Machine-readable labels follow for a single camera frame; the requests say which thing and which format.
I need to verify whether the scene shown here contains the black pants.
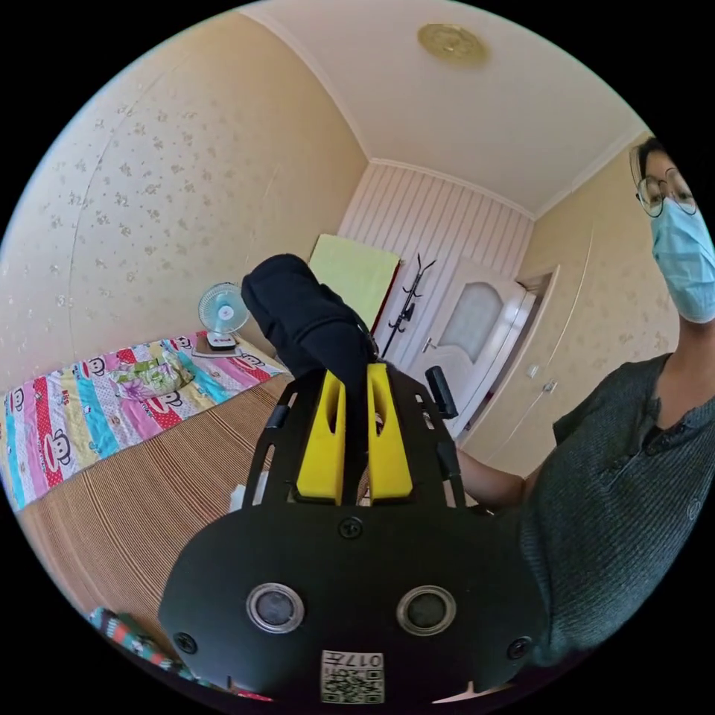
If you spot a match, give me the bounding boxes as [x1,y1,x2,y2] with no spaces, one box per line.
[241,254,382,506]

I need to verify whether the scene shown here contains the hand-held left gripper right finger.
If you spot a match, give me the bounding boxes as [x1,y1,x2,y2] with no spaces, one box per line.
[366,363,416,505]

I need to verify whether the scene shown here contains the black coat rack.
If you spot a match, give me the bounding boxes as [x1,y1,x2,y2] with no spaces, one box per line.
[385,252,438,358]

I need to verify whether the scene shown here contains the white door with glass pane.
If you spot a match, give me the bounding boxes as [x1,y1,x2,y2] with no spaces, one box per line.
[407,255,538,442]

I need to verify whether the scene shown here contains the floral pillow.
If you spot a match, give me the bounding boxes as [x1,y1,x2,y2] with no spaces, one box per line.
[109,350,195,398]

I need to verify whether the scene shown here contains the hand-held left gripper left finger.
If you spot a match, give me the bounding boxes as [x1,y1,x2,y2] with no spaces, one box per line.
[296,369,347,505]

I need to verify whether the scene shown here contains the green and red patterned cloth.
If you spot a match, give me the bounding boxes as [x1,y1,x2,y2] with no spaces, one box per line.
[88,607,194,684]

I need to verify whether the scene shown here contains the person's right forearm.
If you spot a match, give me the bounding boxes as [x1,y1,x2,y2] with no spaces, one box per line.
[457,451,529,510]

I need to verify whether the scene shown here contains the round gold ceiling lamp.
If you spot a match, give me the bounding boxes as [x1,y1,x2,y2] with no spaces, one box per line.
[416,22,492,69]

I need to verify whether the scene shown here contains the person's body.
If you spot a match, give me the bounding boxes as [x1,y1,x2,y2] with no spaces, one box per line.
[519,133,715,669]

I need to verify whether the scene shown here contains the bed with mat and cartoon sheet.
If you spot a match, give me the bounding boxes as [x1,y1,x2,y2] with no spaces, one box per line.
[0,329,314,644]

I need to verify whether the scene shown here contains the small white table fan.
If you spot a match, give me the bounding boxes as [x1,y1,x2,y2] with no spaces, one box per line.
[197,281,251,354]

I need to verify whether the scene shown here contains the yellow-green towel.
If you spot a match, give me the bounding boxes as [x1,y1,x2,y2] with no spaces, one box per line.
[308,233,402,335]

